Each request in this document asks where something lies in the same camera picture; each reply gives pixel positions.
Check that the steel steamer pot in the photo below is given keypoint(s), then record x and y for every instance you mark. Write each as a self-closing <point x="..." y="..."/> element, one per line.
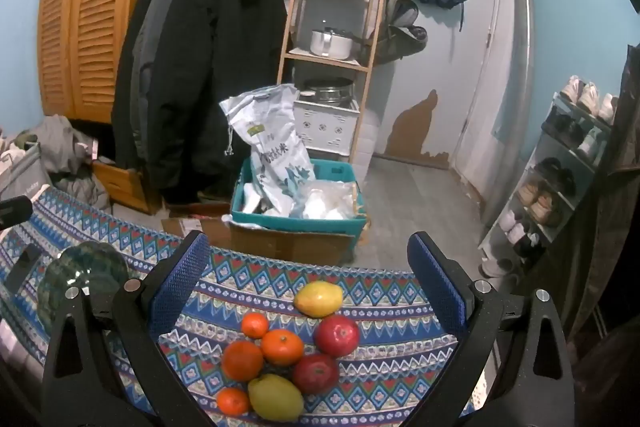
<point x="327" y="92"/>

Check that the blue patterned tablecloth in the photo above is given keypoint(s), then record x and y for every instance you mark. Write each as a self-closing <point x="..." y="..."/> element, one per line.
<point x="390" y="357"/>

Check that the large cardboard box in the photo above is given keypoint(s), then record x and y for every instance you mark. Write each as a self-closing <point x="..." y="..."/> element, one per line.
<point x="295" y="244"/>

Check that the small cardboard box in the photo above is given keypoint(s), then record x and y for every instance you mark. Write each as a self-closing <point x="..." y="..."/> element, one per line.
<point x="195" y="227"/>

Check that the wooden louvred wardrobe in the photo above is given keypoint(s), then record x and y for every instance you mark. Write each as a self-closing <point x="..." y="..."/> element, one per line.
<point x="90" y="7"/>

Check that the grey fabric storage bag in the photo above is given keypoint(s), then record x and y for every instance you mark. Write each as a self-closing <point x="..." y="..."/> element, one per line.
<point x="22" y="177"/>

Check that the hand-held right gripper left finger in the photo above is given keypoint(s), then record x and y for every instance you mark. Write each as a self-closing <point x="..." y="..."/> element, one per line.
<point x="182" y="277"/>

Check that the wooden drawer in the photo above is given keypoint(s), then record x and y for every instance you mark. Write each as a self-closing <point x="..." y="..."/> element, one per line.
<point x="125" y="184"/>

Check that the bright red apple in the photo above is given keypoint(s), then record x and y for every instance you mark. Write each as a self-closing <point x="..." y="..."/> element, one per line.
<point x="337" y="335"/>

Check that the black hooded coat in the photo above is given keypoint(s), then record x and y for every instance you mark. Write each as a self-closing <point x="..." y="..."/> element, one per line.
<point x="210" y="57"/>

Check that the yellow mango with red blush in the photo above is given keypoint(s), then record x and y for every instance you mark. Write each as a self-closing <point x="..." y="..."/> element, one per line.
<point x="318" y="299"/>

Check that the dark green glass bowl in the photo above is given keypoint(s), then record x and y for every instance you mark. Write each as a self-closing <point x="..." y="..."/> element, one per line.
<point x="85" y="267"/>

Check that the grey jacket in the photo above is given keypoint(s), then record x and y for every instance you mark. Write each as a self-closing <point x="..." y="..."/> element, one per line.
<point x="150" y="37"/>

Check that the wooden shelf rack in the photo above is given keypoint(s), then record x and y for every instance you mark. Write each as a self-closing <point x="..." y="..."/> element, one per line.
<point x="372" y="57"/>

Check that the shoe rack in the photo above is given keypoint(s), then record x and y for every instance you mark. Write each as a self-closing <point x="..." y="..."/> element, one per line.
<point x="575" y="157"/>

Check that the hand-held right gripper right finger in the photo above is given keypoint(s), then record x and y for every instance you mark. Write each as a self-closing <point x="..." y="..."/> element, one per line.
<point x="440" y="287"/>

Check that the dark brown cloth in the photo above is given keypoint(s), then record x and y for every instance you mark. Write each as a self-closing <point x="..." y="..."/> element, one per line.
<point x="610" y="207"/>

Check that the dark red apple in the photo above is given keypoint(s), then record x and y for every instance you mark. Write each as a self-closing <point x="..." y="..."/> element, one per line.
<point x="315" y="373"/>

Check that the white door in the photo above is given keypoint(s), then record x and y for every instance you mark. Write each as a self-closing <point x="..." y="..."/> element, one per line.
<point x="450" y="32"/>

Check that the white rice bag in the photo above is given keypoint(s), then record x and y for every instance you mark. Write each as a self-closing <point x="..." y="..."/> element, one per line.
<point x="272" y="132"/>

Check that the large orange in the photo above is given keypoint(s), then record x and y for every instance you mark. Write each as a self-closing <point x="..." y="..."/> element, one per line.
<point x="242" y="360"/>

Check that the yellow lemon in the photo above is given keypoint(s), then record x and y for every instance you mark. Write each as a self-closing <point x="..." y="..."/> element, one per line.
<point x="276" y="397"/>

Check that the small orange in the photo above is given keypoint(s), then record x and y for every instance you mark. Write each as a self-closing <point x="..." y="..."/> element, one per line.
<point x="255" y="325"/>
<point x="233" y="401"/>

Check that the group of assorted shoes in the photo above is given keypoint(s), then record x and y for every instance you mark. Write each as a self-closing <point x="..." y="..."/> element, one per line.
<point x="587" y="97"/>

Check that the pile of grey clothes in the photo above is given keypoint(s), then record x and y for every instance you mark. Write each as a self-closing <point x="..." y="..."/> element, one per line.
<point x="60" y="142"/>

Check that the teal plastic crate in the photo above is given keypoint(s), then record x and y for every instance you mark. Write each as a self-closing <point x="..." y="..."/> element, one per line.
<point x="300" y="222"/>

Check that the medium orange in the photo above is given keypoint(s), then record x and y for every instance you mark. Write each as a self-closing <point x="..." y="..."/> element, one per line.
<point x="282" y="347"/>

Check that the clear plastic bag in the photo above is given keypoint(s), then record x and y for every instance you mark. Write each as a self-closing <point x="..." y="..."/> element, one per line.
<point x="325" y="202"/>

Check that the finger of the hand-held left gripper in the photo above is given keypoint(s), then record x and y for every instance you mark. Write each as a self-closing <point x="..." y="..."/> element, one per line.
<point x="12" y="209"/>

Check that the black smartphone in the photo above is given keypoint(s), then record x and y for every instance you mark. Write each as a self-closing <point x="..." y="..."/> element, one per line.
<point x="22" y="264"/>

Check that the white lattice basket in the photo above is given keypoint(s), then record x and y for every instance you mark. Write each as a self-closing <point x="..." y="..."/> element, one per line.
<point x="325" y="127"/>

